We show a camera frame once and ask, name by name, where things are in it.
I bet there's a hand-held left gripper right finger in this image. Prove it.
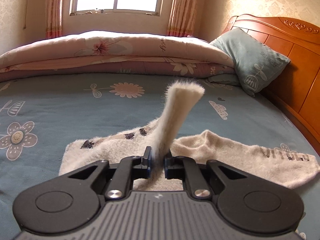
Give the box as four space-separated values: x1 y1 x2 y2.
164 155 247 199

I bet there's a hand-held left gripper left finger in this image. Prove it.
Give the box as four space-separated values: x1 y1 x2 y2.
68 146 152 200

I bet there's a cream fuzzy sweater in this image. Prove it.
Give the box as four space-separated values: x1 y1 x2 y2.
59 79 320 190

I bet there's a flat teal pillow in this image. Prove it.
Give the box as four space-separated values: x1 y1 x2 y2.
205 73 240 87

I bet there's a folded pink floral quilt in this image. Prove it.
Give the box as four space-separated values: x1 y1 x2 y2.
0 30 237 83

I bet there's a teal printed pillow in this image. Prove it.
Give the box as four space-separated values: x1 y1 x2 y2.
209 27 291 97

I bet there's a pink patterned curtain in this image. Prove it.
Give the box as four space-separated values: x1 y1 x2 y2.
166 0 202 38
45 0 66 39

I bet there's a wooden headboard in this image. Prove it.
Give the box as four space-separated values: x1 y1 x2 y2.
221 15 320 153

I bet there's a hanging pull cord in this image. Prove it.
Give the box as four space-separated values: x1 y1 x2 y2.
23 0 32 30

